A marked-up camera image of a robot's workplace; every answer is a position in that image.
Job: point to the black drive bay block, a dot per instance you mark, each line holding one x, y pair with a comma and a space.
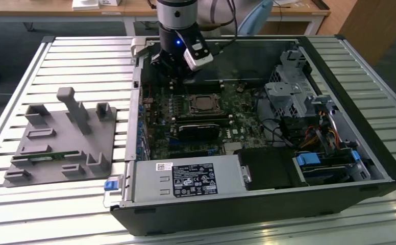
270, 168

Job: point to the grey parts rack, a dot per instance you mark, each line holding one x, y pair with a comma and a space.
59, 148

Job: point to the grey power supply unit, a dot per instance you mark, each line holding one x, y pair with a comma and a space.
150, 178

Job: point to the silver metal disk cage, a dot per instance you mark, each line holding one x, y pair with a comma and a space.
283, 97

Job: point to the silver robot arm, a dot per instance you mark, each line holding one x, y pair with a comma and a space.
178, 14

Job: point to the green motherboard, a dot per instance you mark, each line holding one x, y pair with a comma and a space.
242, 127

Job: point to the blue case latch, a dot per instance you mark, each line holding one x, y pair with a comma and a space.
112, 185

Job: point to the silver square CPU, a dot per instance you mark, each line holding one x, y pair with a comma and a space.
204, 103

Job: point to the wooden desk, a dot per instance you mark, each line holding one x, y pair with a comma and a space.
48, 12

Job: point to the pale blue teach pendant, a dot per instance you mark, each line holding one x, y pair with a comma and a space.
256, 18

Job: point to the green RAM stick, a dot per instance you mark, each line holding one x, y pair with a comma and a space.
62, 155

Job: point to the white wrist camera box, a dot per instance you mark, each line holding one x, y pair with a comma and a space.
198, 57

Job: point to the wooden cabinet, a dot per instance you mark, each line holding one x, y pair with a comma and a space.
375, 25

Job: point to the black graphics card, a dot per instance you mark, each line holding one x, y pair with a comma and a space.
198, 132

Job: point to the black open PC case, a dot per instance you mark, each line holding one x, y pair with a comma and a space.
286, 204

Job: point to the small silver heat sink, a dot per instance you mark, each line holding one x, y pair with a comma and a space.
234, 147

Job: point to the black installed RAM stick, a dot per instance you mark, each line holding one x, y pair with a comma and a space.
202, 118
202, 122

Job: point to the blue plastic clip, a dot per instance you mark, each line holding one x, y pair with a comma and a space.
355, 156

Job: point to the white box with dark print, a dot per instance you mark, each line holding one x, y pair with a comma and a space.
111, 2

